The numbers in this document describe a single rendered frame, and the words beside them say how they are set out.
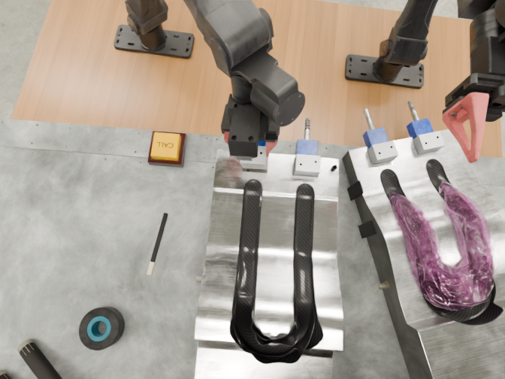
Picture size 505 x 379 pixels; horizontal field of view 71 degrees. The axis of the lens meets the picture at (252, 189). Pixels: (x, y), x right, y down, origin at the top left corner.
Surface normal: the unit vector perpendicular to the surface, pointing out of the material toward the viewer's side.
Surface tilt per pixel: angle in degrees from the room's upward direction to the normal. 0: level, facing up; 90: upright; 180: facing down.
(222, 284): 27
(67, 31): 0
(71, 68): 0
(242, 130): 20
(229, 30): 11
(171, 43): 0
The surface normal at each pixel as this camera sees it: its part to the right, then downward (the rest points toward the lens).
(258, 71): -0.18, -0.48
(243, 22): 0.15, -0.11
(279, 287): 0.06, -0.68
